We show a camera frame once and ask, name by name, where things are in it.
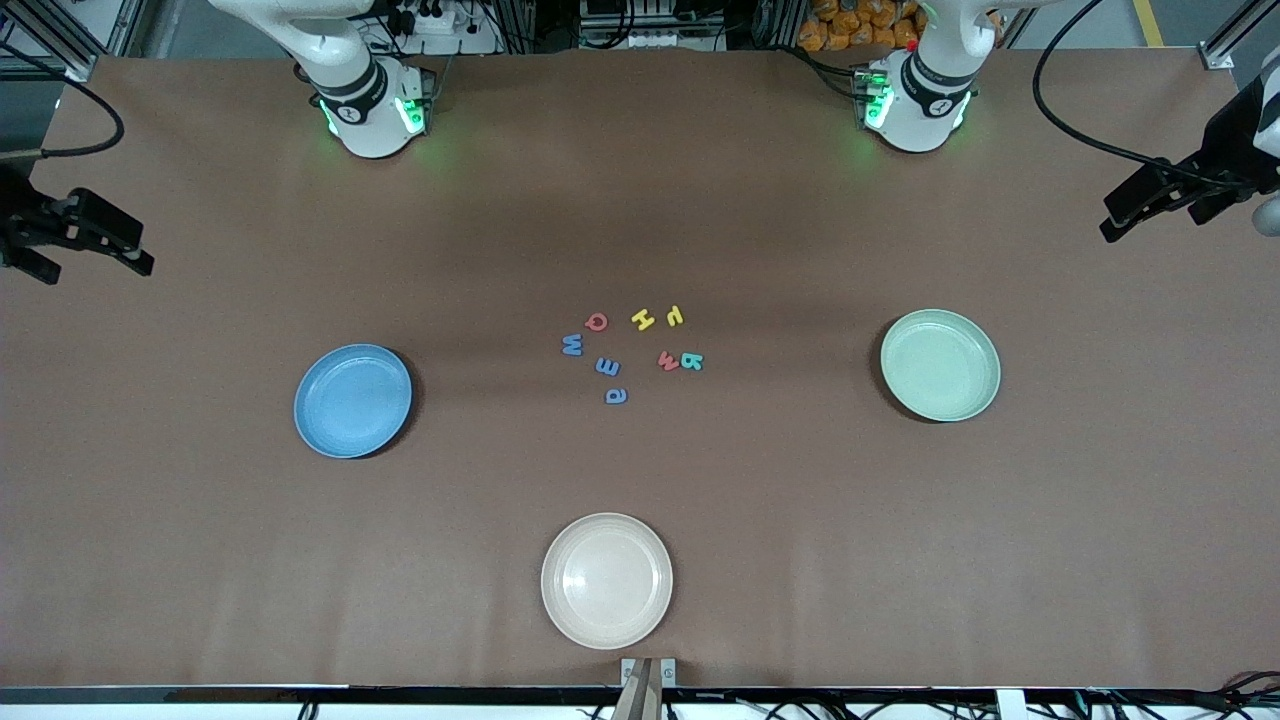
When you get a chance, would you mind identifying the blue plate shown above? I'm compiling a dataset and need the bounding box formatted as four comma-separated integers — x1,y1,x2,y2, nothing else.
293,343,413,460

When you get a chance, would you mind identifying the pile of orange objects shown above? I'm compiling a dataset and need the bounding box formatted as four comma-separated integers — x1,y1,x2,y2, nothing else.
798,0,926,53

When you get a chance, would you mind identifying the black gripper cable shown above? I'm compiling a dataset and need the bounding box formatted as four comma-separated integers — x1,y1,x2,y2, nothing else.
1032,0,1241,191
0,40,126,161

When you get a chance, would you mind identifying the aluminium frame profile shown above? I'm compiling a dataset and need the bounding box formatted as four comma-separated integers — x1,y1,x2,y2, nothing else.
1203,0,1280,71
0,0,136,83

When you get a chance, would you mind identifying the brown table cover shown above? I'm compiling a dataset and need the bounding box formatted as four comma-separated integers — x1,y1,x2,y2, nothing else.
0,48,1280,691

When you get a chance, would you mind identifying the green plate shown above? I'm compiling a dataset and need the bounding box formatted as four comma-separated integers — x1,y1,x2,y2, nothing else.
880,308,1002,424

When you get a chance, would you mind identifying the white power strip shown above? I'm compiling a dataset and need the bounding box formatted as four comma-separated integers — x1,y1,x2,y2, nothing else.
372,0,501,56

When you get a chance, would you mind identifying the beige plate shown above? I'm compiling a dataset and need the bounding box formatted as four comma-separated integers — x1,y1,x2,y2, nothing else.
540,512,674,651

